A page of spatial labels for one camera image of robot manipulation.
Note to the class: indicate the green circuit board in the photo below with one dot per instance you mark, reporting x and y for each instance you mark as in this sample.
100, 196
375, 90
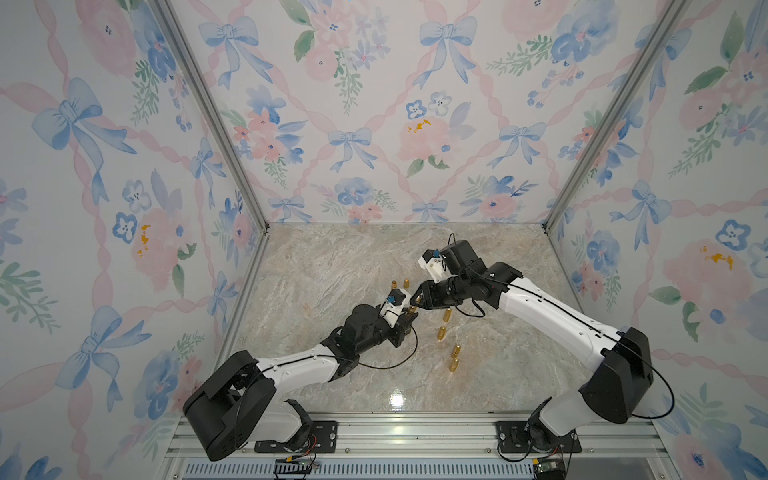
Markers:
551, 469

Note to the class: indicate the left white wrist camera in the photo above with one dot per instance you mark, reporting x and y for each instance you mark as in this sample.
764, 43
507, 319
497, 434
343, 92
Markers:
396, 304

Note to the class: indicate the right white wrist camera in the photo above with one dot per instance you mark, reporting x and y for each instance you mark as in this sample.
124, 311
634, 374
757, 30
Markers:
432, 262

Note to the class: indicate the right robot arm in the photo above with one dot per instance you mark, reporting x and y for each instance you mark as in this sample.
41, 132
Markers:
619, 361

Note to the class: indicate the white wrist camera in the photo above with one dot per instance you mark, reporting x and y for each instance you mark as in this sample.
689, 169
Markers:
396, 304
432, 262

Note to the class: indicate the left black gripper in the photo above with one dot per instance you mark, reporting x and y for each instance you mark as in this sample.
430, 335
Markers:
399, 327

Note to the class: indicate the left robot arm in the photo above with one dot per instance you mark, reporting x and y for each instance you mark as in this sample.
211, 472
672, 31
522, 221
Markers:
245, 398

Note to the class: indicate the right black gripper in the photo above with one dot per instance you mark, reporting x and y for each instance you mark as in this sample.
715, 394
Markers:
426, 297

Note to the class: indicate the aluminium corner post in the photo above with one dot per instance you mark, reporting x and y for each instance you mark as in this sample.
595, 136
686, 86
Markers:
169, 24
642, 65

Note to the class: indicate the right aluminium corner post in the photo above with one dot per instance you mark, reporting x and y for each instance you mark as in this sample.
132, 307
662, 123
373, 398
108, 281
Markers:
642, 65

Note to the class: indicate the left aluminium corner post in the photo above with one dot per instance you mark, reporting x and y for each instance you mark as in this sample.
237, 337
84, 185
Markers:
169, 24

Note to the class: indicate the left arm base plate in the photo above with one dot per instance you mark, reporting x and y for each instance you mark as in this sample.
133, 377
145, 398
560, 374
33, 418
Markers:
320, 437

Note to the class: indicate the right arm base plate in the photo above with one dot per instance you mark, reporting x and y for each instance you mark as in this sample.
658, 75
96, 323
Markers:
520, 437

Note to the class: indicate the aluminium front rail frame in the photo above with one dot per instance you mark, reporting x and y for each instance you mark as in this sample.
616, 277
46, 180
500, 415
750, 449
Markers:
425, 445

